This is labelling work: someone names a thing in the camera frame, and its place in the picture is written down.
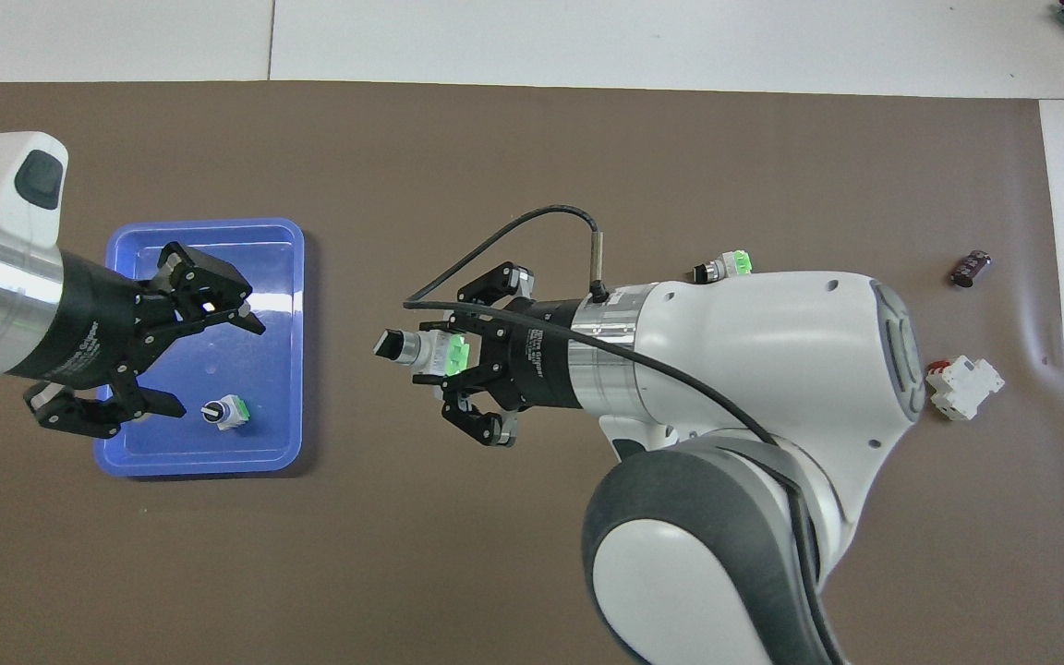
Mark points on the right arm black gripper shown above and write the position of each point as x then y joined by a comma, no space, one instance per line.
537,356

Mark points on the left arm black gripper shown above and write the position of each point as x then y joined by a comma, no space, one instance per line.
89,323

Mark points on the rotary switch with green back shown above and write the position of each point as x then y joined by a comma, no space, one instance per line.
731,265
421,351
225,413

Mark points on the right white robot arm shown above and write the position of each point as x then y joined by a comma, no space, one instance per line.
772,369

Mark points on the blue plastic tray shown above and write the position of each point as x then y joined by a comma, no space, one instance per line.
264,434

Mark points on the brown table mat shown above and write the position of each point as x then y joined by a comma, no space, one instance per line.
356,573

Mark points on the white circuit breaker red lever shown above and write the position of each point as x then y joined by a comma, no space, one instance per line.
964,386

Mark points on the dark cylindrical capacitor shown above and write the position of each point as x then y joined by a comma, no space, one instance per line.
970,269

